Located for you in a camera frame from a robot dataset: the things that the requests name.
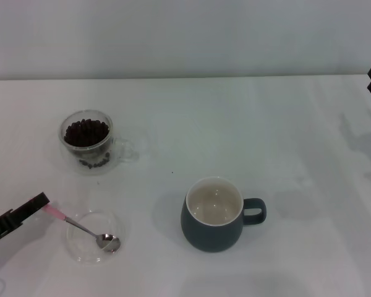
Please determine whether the pink-handled metal spoon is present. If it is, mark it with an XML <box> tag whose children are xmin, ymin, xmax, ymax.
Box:
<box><xmin>41</xmin><ymin>202</ymin><xmax>122</xmax><ymax>253</ymax></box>

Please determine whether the coffee beans pile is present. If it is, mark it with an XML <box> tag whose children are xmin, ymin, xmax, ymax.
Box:
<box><xmin>63</xmin><ymin>118</ymin><xmax>110</xmax><ymax>148</ymax></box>

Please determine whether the clear glass saucer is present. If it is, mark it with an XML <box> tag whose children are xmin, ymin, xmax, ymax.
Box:
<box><xmin>64</xmin><ymin>210</ymin><xmax>126</xmax><ymax>265</ymax></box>

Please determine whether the double-walled glass cup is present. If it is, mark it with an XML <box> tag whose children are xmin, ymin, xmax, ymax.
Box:
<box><xmin>59</xmin><ymin>109</ymin><xmax>140</xmax><ymax>177</ymax></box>

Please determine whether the dark teal ceramic mug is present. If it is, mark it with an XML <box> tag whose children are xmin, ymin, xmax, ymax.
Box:
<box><xmin>181</xmin><ymin>176</ymin><xmax>268</xmax><ymax>253</ymax></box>

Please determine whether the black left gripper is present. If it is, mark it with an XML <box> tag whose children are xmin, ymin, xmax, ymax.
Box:
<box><xmin>0</xmin><ymin>191</ymin><xmax>52</xmax><ymax>248</ymax></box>

